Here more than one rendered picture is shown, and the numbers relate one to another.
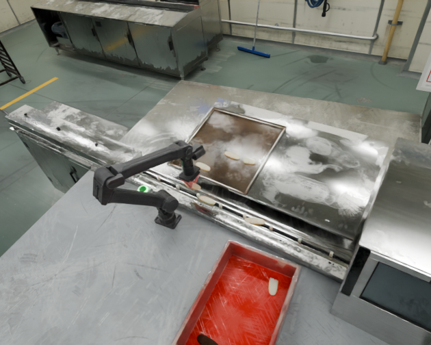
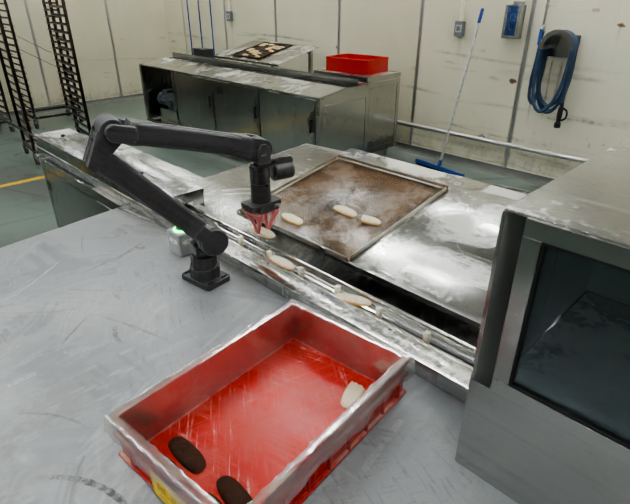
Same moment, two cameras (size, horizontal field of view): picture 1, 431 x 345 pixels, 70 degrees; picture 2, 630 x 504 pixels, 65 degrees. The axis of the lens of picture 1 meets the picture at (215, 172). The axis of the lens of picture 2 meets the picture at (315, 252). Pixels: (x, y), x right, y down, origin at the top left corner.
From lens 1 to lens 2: 0.58 m
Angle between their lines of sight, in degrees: 18
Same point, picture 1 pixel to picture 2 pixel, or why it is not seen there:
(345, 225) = not seen: hidden behind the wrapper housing
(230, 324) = (244, 435)
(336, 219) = not seen: hidden behind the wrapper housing
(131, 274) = (104, 332)
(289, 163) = (439, 230)
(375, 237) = (542, 205)
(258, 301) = (315, 412)
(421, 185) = not seen: outside the picture
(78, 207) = (73, 242)
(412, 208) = not seen: outside the picture
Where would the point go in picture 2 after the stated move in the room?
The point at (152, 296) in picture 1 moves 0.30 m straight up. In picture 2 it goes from (124, 367) to (96, 246)
